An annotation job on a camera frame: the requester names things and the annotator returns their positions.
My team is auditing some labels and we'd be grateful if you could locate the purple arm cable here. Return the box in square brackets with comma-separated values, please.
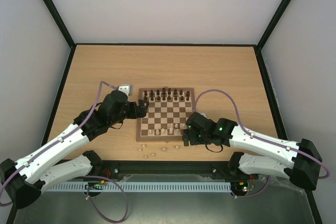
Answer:
[0, 81, 130, 224]
[194, 89, 331, 199]

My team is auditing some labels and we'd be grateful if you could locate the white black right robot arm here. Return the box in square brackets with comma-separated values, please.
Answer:
[182, 112, 322, 191]

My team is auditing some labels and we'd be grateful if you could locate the light blue cable duct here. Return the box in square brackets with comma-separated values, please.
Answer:
[48, 182, 232, 193]

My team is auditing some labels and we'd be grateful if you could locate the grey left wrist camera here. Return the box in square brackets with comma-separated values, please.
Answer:
[118, 83, 133, 96]

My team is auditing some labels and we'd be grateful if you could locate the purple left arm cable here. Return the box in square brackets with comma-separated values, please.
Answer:
[0, 81, 130, 224]

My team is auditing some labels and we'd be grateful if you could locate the black frame post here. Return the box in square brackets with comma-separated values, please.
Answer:
[27, 0, 76, 49]
[257, 0, 308, 49]

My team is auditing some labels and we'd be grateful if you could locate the black frame post left rear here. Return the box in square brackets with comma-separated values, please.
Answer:
[27, 0, 76, 49]

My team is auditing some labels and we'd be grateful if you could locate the wooden chess board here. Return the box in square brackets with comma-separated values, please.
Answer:
[136, 87, 195, 142]

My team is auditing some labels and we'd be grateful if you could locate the black frame post right rear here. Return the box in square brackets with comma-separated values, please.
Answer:
[257, 0, 308, 49]

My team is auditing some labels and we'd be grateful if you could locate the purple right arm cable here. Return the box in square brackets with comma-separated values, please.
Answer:
[194, 89, 331, 199]

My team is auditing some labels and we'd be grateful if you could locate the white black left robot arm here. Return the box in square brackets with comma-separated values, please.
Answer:
[1, 90, 149, 209]

